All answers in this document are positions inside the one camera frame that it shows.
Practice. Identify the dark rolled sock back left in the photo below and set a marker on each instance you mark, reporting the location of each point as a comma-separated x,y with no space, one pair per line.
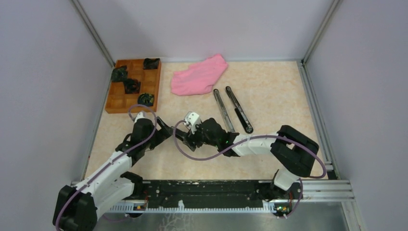
119,74

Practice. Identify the aluminium frame corner post left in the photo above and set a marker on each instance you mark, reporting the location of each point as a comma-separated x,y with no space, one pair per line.
92,31

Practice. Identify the aluminium front frame rail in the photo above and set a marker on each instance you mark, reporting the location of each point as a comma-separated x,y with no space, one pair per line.
310,190

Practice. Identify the aluminium frame corner post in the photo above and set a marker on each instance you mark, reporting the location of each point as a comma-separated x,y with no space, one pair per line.
92,31
335,4

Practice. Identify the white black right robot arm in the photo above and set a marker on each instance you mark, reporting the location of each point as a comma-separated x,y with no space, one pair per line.
294,150

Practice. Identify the beige and black stapler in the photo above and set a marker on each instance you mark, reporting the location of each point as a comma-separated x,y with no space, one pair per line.
223,111

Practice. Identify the white slotted cable duct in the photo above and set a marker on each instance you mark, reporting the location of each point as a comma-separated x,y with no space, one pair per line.
131,208

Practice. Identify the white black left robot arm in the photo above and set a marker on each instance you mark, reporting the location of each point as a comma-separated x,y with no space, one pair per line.
79,207

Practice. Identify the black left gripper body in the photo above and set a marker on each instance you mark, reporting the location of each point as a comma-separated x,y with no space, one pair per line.
149,144

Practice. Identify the aluminium frame rail right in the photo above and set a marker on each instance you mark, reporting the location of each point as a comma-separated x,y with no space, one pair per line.
318,121

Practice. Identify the dark rolled sock back right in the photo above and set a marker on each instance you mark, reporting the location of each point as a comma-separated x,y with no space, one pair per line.
151,64

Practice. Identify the aluminium frame corner post right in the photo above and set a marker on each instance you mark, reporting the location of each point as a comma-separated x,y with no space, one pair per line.
335,4

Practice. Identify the orange wooden compartment tray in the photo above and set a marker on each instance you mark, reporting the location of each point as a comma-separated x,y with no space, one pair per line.
117,101

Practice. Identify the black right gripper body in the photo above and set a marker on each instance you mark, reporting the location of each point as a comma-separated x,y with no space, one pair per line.
199,137

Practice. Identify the aluminium frame rail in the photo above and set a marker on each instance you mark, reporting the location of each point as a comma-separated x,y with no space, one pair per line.
318,121
310,190

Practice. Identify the pink cloth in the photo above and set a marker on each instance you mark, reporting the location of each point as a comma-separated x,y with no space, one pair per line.
199,78

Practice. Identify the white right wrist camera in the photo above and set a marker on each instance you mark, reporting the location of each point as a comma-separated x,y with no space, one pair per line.
192,120

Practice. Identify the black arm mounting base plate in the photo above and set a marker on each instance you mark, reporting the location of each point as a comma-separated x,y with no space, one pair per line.
209,194

